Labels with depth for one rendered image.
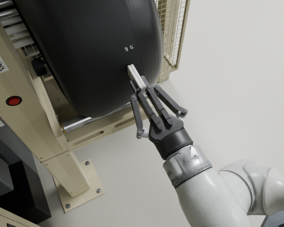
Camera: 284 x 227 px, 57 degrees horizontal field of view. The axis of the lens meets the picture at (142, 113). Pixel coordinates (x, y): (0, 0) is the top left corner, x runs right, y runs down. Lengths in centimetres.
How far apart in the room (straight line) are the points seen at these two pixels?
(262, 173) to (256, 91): 174
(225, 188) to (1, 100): 66
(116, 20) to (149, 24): 8
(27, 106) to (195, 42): 191
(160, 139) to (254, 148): 153
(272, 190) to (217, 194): 14
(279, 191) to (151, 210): 122
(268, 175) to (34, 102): 70
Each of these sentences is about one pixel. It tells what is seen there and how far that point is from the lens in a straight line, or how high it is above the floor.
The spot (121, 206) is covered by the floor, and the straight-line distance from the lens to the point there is 176.
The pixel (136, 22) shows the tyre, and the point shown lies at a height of 132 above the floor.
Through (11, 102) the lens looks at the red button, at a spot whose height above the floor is 106.
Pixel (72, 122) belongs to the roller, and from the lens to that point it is 95.
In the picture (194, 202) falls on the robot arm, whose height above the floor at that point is 123.
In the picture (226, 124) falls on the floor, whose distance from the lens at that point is 207.
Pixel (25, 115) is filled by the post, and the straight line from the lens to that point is 96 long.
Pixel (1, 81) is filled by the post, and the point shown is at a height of 115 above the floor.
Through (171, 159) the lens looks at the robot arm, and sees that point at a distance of 53.
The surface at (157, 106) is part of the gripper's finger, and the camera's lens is 59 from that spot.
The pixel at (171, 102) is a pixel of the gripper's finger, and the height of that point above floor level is 123.
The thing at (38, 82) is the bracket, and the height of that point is 95.
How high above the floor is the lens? 172
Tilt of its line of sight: 58 degrees down
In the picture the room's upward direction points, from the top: straight up
